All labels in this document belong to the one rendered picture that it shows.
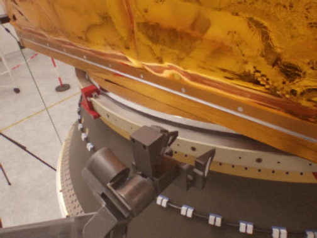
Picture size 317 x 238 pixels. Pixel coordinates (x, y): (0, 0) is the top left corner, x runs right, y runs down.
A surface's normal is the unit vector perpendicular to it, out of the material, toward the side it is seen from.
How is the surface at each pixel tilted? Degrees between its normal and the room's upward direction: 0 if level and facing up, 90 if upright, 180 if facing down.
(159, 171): 0
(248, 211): 62
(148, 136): 0
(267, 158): 90
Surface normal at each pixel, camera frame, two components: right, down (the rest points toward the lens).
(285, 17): -0.70, 0.48
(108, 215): -0.18, -0.34
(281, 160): -0.22, 0.58
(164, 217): -0.48, 0.09
